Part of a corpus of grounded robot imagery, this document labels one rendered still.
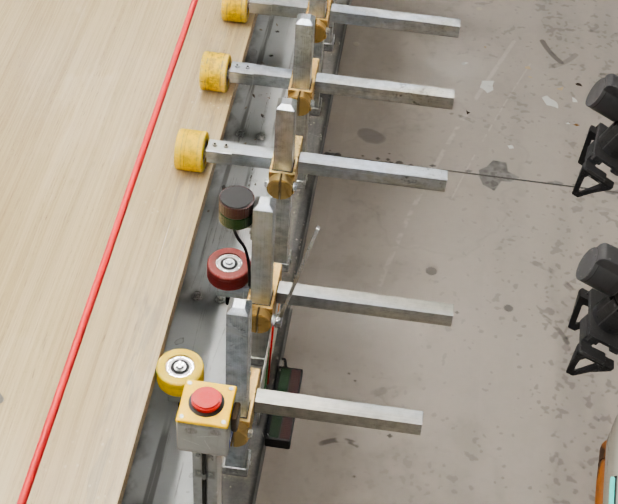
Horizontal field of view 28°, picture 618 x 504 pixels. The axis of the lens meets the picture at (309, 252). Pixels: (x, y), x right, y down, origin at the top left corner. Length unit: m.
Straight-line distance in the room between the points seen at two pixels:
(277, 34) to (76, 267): 1.20
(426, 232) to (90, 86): 1.34
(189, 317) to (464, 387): 0.98
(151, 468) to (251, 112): 1.04
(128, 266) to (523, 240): 1.68
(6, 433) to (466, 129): 2.31
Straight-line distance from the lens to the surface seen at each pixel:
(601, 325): 2.03
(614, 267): 1.95
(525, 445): 3.22
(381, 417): 2.13
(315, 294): 2.29
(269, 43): 3.25
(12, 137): 2.57
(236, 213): 2.09
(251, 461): 2.26
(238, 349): 1.97
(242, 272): 2.26
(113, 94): 2.65
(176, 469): 2.34
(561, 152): 4.01
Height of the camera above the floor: 2.56
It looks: 46 degrees down
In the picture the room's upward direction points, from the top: 4 degrees clockwise
